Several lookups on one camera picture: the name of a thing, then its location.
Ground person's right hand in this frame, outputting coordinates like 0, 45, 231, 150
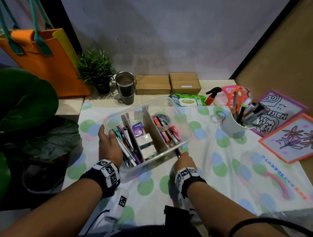
173, 152, 198, 175

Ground person's left hand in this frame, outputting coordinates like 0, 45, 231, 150
98, 124, 124, 169

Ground pile of assorted pens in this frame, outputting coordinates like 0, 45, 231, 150
112, 125, 142, 168

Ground silver black utility knife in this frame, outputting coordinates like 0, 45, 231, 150
161, 117, 179, 145

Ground small pink scissors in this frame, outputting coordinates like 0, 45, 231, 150
170, 125, 183, 143

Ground white teal small box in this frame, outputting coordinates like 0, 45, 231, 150
136, 133, 153, 149

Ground clear tape roll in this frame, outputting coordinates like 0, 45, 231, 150
151, 113, 172, 132

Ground clear plastic organizer box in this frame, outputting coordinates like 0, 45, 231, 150
103, 96, 194, 176

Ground clear handled scissors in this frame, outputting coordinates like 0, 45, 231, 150
211, 110, 227, 123

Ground orange scissors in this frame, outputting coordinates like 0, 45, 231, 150
227, 87, 245, 115

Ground bunch of markers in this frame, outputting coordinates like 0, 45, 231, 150
236, 97, 268, 129

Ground clear box lid red handle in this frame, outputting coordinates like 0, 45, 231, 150
242, 149, 313, 235

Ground person's right forearm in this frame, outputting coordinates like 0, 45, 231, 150
187, 182, 287, 237

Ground person's left forearm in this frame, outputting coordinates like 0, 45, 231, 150
0, 178, 103, 237

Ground cardboard box dividers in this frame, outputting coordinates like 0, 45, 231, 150
121, 105, 169, 159

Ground flat plain cardboard box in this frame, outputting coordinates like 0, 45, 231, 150
135, 75, 171, 95

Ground labelled cardboard box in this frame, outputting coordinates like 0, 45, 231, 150
169, 72, 202, 95

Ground person's black clothing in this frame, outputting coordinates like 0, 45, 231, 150
117, 224, 203, 237

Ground right marker wristband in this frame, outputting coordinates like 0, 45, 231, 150
174, 167, 207, 198

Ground marker wristband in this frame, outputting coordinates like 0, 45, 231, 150
79, 159, 121, 199
174, 167, 207, 198

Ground left marker wristband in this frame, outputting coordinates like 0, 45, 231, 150
79, 159, 121, 199

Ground polka dot tablecloth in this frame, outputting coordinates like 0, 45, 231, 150
62, 102, 313, 237

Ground green wet wipes pack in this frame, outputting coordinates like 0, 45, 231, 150
169, 93, 207, 107

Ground steel tumbler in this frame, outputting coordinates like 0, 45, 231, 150
115, 71, 135, 106

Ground red spray bottle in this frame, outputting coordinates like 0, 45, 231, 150
205, 87, 222, 106

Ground pink plastic pack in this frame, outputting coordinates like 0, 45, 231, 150
214, 85, 251, 107

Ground small potted plant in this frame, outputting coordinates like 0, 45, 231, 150
76, 48, 117, 95

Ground large leafy plant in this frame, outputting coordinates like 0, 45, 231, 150
0, 67, 81, 201

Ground orange felt bag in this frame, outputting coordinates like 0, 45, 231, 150
0, 0, 91, 97

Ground orange framed flower drawing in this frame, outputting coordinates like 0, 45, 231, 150
258, 113, 313, 164

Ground purple framed drawing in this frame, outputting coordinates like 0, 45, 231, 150
252, 90, 308, 137

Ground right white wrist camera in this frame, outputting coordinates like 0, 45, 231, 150
178, 193, 201, 224

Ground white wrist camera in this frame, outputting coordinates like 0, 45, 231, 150
178, 193, 201, 224
107, 188, 129, 220

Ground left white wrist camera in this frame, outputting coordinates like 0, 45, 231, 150
107, 188, 129, 220

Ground left camera black cable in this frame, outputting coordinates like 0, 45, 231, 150
84, 209, 111, 237

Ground camera black cable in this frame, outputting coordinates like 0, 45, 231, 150
229, 217, 313, 237
84, 209, 111, 237

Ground right camera black cable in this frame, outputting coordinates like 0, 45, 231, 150
229, 217, 313, 237

